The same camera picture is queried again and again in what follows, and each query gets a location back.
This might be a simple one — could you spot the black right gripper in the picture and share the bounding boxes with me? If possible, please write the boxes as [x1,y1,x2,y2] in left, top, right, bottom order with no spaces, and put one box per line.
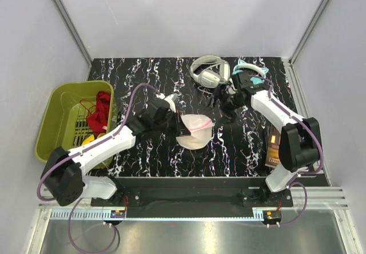
[202,86,246,125]

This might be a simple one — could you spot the aluminium corner post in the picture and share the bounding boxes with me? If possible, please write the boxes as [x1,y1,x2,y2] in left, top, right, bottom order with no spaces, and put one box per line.
[52,0,93,66]
[289,0,331,66]

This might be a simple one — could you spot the teal cat-ear headphones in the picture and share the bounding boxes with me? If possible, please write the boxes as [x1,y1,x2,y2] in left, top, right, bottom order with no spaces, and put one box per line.
[229,59,269,85]

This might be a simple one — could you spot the white grey headset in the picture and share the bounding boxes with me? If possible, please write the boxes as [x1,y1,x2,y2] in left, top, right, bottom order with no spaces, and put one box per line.
[189,55,230,89]

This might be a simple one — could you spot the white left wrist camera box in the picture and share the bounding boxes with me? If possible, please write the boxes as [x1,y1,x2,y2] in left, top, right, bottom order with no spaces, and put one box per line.
[157,93,178,112]

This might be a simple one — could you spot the olive green plastic basket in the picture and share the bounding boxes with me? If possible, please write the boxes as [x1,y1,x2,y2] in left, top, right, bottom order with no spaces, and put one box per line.
[35,80,118,163]

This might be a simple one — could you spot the aluminium left corner post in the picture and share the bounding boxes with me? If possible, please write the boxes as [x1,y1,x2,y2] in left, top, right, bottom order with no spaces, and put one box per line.
[52,0,93,66]

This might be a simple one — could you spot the dark paperback book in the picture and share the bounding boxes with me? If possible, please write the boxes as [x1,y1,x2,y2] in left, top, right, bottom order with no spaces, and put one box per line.
[265,125,281,168]

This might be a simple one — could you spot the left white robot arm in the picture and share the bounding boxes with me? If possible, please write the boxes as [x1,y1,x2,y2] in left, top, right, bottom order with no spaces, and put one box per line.
[41,94,190,207]

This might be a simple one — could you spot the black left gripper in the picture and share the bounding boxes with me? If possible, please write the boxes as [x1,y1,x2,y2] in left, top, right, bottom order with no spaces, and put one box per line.
[153,109,191,138]

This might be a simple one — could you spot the aluminium right corner post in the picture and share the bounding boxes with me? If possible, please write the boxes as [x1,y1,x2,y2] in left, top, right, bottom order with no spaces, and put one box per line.
[289,0,331,66]

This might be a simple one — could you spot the white pink-trimmed mesh laundry bag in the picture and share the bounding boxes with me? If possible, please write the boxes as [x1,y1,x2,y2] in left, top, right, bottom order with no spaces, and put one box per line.
[176,114,214,150]

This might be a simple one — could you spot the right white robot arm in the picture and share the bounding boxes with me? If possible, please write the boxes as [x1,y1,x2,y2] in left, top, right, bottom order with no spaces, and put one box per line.
[212,72,324,206]

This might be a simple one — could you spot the red garment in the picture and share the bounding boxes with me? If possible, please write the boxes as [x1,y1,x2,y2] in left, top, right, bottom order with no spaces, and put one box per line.
[79,91,112,136]

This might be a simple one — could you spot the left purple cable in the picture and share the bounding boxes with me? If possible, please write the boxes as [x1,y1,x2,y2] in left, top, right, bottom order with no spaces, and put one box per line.
[37,84,162,252]

